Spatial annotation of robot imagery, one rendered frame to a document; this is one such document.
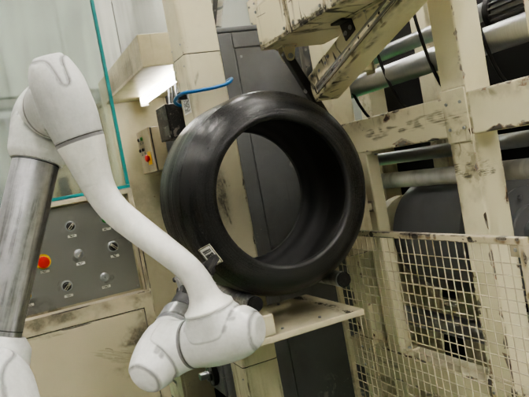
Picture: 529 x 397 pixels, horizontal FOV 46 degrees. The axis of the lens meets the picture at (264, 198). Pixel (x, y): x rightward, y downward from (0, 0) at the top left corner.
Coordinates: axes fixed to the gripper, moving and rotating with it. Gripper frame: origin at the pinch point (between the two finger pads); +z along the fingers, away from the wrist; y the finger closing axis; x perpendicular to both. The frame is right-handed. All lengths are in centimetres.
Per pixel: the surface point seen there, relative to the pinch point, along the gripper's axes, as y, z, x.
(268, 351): 47, 29, -26
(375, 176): 28, 76, 24
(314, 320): 34.1, 12.5, 5.9
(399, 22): -16, 52, 63
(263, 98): -23.1, 32.5, 26.1
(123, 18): -168, 909, -468
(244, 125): -21.1, 23.5, 20.8
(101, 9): -200, 889, -480
